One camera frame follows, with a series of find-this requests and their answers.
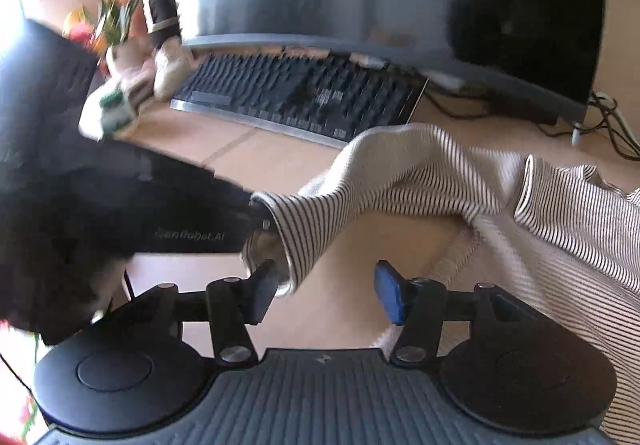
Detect beige striped knit sweater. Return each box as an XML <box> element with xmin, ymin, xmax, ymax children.
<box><xmin>242</xmin><ymin>124</ymin><xmax>639</xmax><ymax>444</ymax></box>

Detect green capped white bottle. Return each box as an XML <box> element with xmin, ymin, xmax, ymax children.
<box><xmin>78</xmin><ymin>80</ymin><xmax>139</xmax><ymax>141</ymax></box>

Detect beige plush toy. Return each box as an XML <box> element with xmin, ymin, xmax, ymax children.
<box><xmin>153</xmin><ymin>37</ymin><xmax>198</xmax><ymax>101</ymax></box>

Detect potted flowers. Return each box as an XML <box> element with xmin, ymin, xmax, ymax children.
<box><xmin>63</xmin><ymin>0</ymin><xmax>154</xmax><ymax>78</ymax></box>

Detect black keyboard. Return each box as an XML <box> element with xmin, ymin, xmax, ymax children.
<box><xmin>170</xmin><ymin>53</ymin><xmax>424</xmax><ymax>148</ymax></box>

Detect black cable bundle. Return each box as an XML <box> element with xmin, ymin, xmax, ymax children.
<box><xmin>424</xmin><ymin>88</ymin><xmax>640</xmax><ymax>162</ymax></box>

